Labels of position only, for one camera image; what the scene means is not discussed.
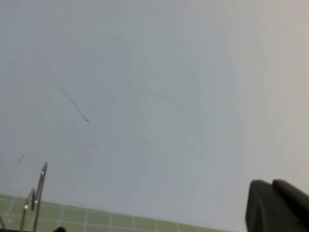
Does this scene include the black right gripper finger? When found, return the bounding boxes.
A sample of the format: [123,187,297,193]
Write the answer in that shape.
[245,178,309,232]

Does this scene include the wire lid rack dark tray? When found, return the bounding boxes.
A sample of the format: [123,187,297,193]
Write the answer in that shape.
[0,161,66,232]

